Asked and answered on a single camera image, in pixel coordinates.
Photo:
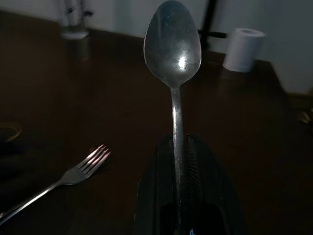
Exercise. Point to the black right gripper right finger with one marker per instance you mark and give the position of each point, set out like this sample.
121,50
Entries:
210,191

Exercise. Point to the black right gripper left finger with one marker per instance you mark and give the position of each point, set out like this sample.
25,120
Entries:
156,186

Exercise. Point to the silver metal spoon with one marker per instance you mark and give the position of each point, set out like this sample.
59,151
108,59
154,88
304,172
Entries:
171,49

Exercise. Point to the silver metal fork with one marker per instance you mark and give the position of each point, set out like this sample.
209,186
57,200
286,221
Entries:
73,173

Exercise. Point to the white paper roll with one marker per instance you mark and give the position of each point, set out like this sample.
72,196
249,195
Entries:
242,50

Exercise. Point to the dark plate with pale rim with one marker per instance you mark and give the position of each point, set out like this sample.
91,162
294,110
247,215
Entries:
8,133

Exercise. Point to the black metal stand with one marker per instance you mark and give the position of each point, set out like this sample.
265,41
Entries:
209,19

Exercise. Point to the clear drinking glass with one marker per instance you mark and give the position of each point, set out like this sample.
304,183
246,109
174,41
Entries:
73,22

